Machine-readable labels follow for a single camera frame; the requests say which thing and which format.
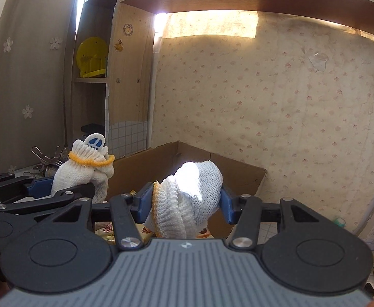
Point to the yellow bear sticker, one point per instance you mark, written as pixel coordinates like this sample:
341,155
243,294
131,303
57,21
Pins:
119,46

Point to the wooden shelf unit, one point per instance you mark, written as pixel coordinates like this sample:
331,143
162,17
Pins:
132,86

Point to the yellow plastic round holder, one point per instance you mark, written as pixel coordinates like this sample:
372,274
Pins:
91,51

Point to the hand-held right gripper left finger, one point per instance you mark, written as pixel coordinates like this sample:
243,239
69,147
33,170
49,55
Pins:
145,200

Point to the grey flower curtain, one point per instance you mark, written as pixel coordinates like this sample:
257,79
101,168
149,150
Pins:
24,70

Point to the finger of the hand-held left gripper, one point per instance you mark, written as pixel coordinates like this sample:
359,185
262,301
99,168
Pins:
46,200
40,187

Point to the brown cardboard box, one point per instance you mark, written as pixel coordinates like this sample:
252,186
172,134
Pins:
238,172

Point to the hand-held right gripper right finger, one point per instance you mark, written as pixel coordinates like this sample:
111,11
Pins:
226,204

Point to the torn tape patch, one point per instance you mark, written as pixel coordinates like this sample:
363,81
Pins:
318,60

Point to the cartoon printed table mat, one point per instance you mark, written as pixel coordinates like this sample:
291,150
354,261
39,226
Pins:
102,230

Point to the silver metal clip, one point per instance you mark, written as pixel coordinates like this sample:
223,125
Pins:
48,170
41,153

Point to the green tape roll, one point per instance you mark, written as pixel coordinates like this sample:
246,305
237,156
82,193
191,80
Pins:
340,222

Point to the round bear sticker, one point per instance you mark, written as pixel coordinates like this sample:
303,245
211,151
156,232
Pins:
128,29

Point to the white knit glove blue print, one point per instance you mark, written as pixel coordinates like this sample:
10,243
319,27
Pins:
75,172

